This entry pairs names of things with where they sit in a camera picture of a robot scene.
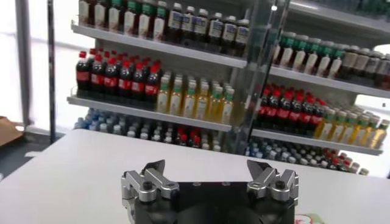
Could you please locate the red-cap cola bottle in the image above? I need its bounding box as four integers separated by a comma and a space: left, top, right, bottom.
303, 96, 317, 136
76, 51, 90, 92
144, 65, 160, 104
131, 62, 146, 101
312, 99, 327, 136
90, 54, 105, 94
291, 94, 307, 135
118, 60, 132, 99
258, 88, 271, 128
104, 57, 119, 97
268, 89, 283, 131
278, 91, 295, 133

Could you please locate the beige-label dark drink bottle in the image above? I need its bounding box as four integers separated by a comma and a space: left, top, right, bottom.
339, 45, 360, 80
355, 47, 372, 83

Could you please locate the grey metal shelf rack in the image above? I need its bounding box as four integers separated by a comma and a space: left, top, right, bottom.
243, 0, 390, 177
66, 0, 260, 153

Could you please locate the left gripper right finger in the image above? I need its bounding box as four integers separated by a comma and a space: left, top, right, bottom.
246, 159, 300, 202

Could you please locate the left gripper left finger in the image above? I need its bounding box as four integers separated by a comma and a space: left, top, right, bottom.
121, 159, 180, 211

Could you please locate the yellow tea bottle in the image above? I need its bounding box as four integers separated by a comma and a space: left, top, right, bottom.
330, 111, 347, 142
341, 112, 358, 144
169, 78, 183, 116
208, 85, 223, 123
364, 117, 381, 149
157, 75, 171, 113
221, 87, 235, 125
196, 82, 210, 121
353, 114, 370, 147
182, 79, 196, 119
374, 119, 390, 150
315, 108, 335, 140

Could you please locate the green-cap dark tea bottle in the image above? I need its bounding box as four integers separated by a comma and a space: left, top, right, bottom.
78, 0, 92, 27
93, 0, 107, 30
316, 40, 333, 77
272, 42, 283, 65
292, 34, 309, 71
280, 32, 296, 68
138, 0, 153, 39
153, 1, 168, 42
304, 37, 321, 75
108, 0, 122, 33
328, 43, 346, 79
123, 0, 138, 36

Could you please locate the dark metal window post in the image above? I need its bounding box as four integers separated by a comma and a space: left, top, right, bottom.
14, 0, 58, 144

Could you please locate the brown cardboard box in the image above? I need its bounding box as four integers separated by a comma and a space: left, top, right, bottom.
0, 115, 24, 147

